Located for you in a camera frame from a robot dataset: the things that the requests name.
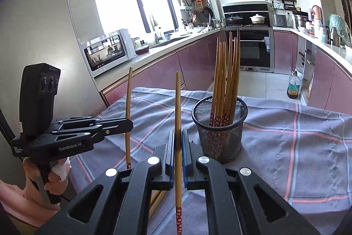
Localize black mesh holder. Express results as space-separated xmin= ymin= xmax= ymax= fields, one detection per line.
xmin=192 ymin=96 xmax=248 ymax=164

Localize steel stock pot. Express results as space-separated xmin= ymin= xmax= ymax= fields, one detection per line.
xmin=294 ymin=15 xmax=308 ymax=28

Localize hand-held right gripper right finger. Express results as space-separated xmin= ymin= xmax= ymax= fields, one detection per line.
xmin=181 ymin=129 xmax=321 ymax=235

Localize sink faucet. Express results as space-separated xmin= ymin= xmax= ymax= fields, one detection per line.
xmin=150 ymin=14 xmax=160 ymax=43

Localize black built-in oven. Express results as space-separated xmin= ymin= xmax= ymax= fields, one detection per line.
xmin=225 ymin=28 xmax=273 ymax=70

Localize black pot with glass lid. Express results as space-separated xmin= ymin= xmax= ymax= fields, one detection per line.
xmin=226 ymin=14 xmax=244 ymax=25

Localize person's left hand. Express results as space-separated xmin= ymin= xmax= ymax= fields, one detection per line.
xmin=23 ymin=157 xmax=69 ymax=206

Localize fan in green cover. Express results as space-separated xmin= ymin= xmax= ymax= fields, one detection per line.
xmin=329 ymin=14 xmax=348 ymax=45

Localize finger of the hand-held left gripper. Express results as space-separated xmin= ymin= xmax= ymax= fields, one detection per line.
xmin=51 ymin=117 xmax=130 ymax=132
xmin=41 ymin=121 xmax=134 ymax=143

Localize cooking oil bottle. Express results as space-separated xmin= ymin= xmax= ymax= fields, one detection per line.
xmin=286 ymin=70 xmax=302 ymax=99

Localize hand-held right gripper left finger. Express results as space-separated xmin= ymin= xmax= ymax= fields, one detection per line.
xmin=36 ymin=130 xmax=175 ymax=235

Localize black range hood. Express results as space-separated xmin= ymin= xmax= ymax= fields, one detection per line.
xmin=222 ymin=3 xmax=268 ymax=26

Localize white microwave oven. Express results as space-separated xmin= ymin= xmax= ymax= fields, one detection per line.
xmin=80 ymin=28 xmax=135 ymax=78

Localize pink base cabinets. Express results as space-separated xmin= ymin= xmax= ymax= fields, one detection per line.
xmin=100 ymin=31 xmax=227 ymax=106
xmin=305 ymin=46 xmax=352 ymax=117

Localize bunch of wooden chopsticks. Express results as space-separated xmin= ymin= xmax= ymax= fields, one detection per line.
xmin=209 ymin=29 xmax=241 ymax=127

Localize grey checked cloth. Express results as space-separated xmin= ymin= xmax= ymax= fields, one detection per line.
xmin=67 ymin=86 xmax=352 ymax=235

